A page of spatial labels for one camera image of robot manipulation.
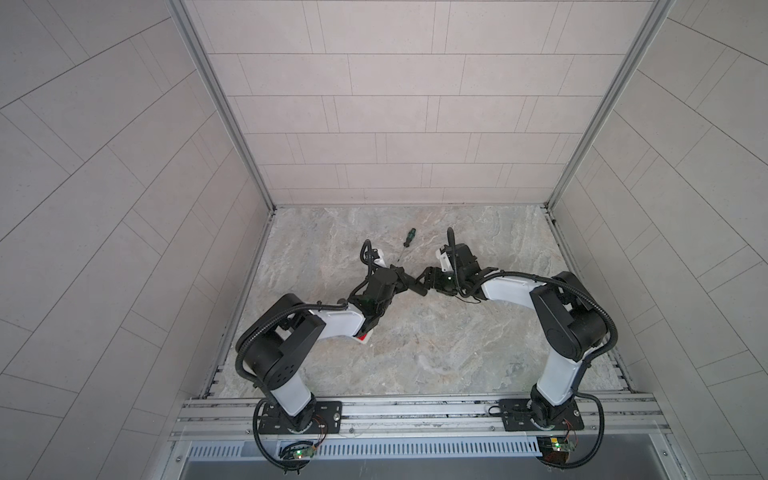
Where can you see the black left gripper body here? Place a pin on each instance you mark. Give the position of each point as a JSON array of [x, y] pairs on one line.
[[396, 285]]

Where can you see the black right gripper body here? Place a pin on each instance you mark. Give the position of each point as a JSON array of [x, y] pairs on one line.
[[448, 282]]

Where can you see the green black screwdriver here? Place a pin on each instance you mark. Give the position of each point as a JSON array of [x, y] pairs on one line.
[[406, 244]]

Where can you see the black remote control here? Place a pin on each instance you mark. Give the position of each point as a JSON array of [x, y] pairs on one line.
[[373, 311]]

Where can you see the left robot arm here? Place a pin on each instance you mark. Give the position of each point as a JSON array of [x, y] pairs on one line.
[[270, 353]]

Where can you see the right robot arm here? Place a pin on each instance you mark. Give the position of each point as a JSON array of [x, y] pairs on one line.
[[573, 324]]

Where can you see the red white remote control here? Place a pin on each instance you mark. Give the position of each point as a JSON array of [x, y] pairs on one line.
[[362, 338]]

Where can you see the left circuit board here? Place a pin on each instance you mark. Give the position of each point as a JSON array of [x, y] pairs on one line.
[[299, 451]]

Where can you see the circuit board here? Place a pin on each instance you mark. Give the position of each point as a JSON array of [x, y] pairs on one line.
[[299, 451], [556, 449]]

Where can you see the right circuit board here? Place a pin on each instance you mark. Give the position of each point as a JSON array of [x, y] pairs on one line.
[[556, 449]]

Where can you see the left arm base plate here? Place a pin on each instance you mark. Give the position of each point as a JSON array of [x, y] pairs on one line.
[[318, 417]]

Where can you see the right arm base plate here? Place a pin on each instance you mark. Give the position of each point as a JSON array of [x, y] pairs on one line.
[[533, 415]]

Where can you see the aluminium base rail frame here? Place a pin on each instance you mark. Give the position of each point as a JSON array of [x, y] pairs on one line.
[[364, 417]]

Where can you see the aluminium corner post right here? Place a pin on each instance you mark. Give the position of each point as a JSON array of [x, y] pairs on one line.
[[647, 32]]

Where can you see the aluminium corner post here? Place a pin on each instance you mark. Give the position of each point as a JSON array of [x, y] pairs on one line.
[[647, 32], [192, 40]]

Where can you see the aluminium corner post left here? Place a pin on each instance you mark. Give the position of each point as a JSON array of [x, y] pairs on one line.
[[192, 40]]

